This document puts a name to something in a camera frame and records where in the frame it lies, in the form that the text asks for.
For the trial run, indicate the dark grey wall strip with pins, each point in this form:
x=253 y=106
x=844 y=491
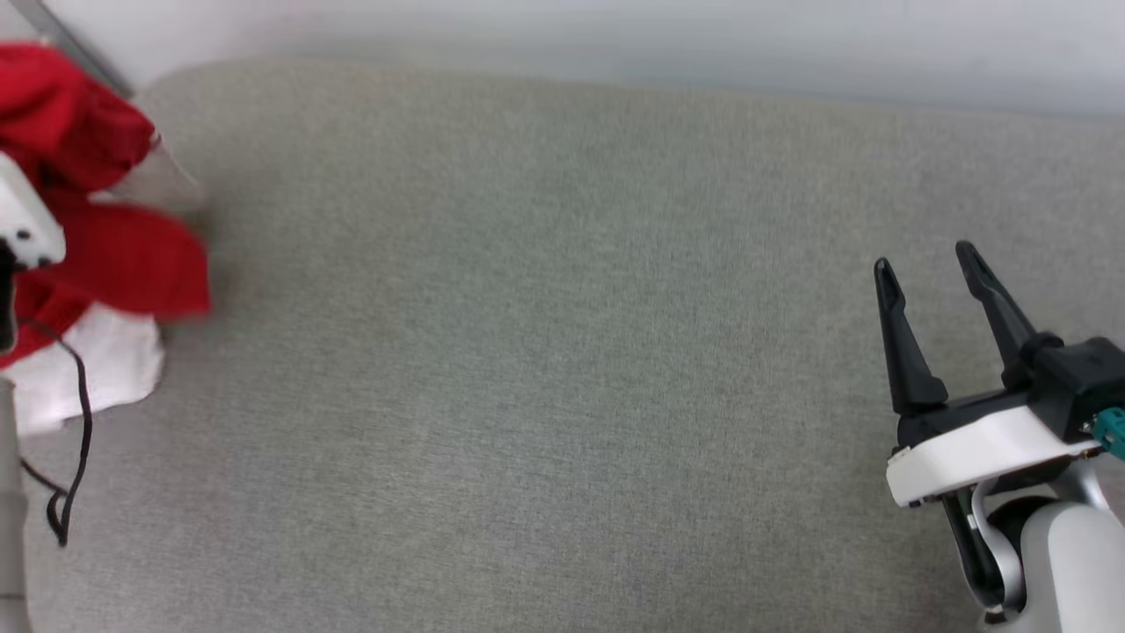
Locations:
x=81 y=54

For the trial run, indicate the red and white garment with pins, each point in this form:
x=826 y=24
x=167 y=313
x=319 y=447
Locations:
x=114 y=255

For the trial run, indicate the grey fabric sofa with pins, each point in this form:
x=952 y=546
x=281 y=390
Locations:
x=562 y=352

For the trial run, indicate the teal connector plug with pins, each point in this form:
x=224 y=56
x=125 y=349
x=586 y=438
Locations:
x=1113 y=431

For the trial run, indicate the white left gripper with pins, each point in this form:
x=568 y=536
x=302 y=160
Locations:
x=25 y=220

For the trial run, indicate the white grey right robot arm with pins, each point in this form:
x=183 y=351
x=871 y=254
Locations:
x=1068 y=563

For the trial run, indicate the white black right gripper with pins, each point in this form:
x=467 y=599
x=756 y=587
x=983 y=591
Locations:
x=984 y=444

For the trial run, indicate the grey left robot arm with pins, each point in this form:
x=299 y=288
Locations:
x=10 y=527

